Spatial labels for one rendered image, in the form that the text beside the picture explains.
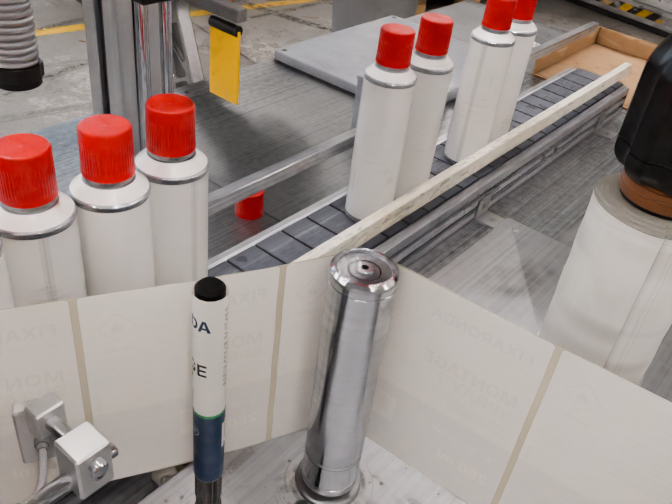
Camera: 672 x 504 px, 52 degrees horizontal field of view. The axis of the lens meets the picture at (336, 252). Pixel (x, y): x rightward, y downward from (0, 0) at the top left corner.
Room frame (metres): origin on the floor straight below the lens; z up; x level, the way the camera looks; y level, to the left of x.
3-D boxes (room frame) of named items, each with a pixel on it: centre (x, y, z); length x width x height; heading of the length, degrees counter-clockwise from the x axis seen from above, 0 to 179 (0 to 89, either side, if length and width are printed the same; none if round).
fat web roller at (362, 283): (0.30, -0.02, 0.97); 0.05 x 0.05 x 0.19
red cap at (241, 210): (0.69, 0.11, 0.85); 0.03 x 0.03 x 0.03
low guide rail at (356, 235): (0.74, -0.14, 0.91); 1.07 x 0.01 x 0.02; 145
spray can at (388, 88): (0.65, -0.03, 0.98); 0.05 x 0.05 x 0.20
